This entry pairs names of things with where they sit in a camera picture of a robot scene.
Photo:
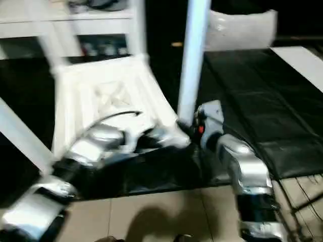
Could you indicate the white flat board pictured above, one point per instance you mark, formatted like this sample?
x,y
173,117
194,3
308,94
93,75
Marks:
x,y
300,65

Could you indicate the black work mat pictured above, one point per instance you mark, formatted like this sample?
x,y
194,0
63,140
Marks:
x,y
252,88

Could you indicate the grey cushion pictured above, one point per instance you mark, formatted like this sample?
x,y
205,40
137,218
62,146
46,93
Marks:
x,y
239,27

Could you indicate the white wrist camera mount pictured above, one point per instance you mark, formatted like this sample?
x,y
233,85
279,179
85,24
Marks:
x,y
133,133
212,116

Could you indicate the black box with gold label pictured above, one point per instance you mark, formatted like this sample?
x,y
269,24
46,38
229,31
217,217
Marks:
x,y
166,25

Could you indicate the white plastic table top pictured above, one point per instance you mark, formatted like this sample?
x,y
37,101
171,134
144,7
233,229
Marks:
x,y
75,100

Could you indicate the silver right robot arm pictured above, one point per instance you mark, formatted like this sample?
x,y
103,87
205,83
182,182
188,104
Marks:
x,y
249,166

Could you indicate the dark robot foot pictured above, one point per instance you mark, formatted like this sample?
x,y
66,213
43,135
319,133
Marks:
x,y
184,238
108,239

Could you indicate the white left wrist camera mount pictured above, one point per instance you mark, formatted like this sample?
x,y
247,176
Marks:
x,y
133,133

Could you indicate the dark robot left foot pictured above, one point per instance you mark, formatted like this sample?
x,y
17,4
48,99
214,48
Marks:
x,y
108,239

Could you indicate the white glass-door cabinet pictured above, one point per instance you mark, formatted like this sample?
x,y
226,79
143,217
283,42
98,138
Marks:
x,y
25,25

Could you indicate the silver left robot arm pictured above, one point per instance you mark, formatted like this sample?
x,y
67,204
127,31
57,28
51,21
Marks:
x,y
88,148

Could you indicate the dark robot right foot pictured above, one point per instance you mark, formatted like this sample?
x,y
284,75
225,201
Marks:
x,y
184,238

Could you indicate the dark round device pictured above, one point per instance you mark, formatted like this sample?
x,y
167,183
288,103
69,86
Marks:
x,y
106,3

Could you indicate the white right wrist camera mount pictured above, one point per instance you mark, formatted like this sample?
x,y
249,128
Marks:
x,y
212,116

